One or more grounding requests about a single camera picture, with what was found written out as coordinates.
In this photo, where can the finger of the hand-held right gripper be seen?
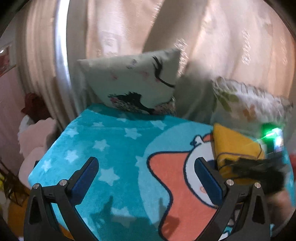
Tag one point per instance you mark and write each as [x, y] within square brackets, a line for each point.
[256, 171]

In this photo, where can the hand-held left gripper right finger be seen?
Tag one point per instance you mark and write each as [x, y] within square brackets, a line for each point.
[209, 178]

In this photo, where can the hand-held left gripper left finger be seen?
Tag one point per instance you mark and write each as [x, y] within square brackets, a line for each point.
[84, 178]

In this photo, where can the yellow striped sweater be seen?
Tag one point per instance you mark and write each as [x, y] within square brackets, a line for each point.
[233, 143]

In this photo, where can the person's right forearm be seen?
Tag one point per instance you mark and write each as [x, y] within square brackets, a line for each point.
[281, 206]

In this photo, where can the white leaf print pillow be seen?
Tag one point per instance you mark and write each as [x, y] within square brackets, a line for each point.
[247, 104]

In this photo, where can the teal star printed blanket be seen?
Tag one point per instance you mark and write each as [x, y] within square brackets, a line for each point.
[120, 153]

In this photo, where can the pink plush cloth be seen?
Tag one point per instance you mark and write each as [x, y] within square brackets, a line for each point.
[34, 143]

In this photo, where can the white eyelash print pillow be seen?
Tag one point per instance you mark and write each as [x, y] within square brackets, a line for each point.
[136, 83]

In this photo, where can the silver metal pole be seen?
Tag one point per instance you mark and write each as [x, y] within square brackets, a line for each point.
[63, 58]

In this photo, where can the beige curtain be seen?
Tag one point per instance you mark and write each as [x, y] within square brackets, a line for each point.
[185, 34]

